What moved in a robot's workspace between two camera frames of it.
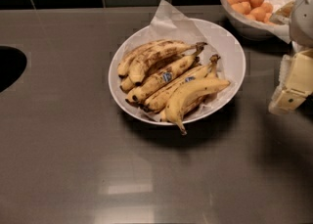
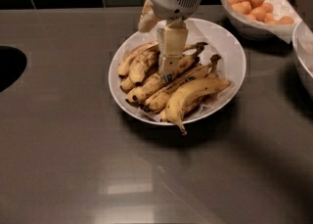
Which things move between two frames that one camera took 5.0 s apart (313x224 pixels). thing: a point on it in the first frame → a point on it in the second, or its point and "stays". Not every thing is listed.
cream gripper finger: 295,82 → 172,44
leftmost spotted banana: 131,56 stays
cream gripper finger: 283,15 → 149,18
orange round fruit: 258,14 stays
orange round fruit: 267,7 stays
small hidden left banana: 126,84 stays
